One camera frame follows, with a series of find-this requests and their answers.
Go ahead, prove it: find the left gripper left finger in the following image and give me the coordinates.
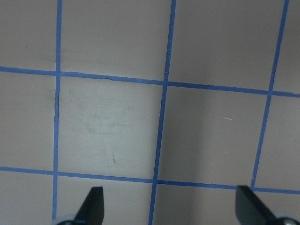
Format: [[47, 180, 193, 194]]
[[74, 187, 105, 225]]

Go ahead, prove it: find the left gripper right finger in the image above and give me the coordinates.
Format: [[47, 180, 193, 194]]
[[235, 186, 281, 225]]

